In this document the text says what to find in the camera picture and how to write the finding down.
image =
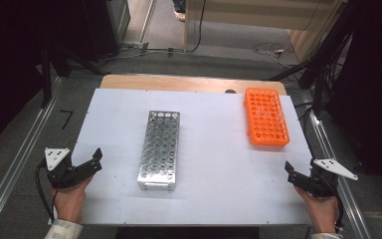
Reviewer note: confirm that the metal test tube rack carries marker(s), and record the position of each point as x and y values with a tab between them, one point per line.
159	151

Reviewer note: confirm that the dark cabinet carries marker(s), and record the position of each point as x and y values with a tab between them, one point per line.
111	26

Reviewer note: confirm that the orange test tube rack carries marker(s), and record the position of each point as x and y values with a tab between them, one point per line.
267	118

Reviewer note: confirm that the person's right hand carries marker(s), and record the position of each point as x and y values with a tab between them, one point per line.
321	210

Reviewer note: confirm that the white board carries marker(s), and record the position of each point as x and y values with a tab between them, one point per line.
212	166

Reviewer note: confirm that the grey power strip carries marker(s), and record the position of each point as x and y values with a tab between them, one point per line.
135	44

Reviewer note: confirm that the light wooden furniture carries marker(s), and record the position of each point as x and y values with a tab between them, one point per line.
262	13

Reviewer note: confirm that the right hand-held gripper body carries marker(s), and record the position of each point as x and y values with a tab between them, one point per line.
325	181

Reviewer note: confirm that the black metal stand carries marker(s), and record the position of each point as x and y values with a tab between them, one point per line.
46	76

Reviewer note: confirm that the person's left hand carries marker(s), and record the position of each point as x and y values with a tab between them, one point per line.
69	200

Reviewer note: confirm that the aluminium rail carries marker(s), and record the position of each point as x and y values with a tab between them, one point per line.
341	186
16	159

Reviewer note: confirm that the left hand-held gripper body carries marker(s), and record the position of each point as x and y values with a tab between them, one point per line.
58	172

